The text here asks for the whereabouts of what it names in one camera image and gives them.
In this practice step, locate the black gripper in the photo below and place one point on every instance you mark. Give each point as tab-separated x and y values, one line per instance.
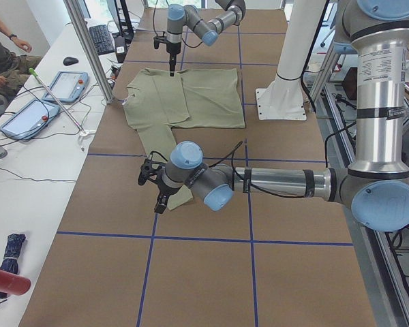
172	48
163	189

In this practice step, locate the black keyboard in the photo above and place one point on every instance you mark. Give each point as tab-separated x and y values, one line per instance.
101	39

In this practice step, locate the aluminium frame post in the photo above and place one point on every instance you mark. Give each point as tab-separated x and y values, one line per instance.
83	35

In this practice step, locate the black computer mouse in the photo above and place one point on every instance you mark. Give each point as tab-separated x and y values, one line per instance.
68	61

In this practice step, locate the far blue teach pendant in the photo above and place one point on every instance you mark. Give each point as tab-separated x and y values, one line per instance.
69	86

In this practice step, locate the seated person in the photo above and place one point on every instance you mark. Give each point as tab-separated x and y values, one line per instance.
14	69

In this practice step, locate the blue teach pendant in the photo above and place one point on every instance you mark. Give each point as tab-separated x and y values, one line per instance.
69	86
29	120

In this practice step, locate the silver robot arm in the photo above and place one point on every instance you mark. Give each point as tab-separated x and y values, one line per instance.
207	31
375	185

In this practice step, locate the red cylinder bottle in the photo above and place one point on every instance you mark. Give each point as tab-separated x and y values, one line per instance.
13	284

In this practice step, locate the brown box beside table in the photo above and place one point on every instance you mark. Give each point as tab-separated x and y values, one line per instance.
349	83

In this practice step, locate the near blue teach pendant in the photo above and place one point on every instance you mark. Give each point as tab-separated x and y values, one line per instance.
29	120

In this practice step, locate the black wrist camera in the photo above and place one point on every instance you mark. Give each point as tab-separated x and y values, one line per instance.
159	39
150	171

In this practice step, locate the metal reach stick green tip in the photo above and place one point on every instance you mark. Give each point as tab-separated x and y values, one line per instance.
82	133

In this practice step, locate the black power adapter with label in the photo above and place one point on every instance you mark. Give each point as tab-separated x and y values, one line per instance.
120	48

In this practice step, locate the olive green long-sleeve shirt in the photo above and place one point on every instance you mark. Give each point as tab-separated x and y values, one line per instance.
192	98

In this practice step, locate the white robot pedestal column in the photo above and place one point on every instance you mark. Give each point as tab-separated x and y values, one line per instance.
283	98

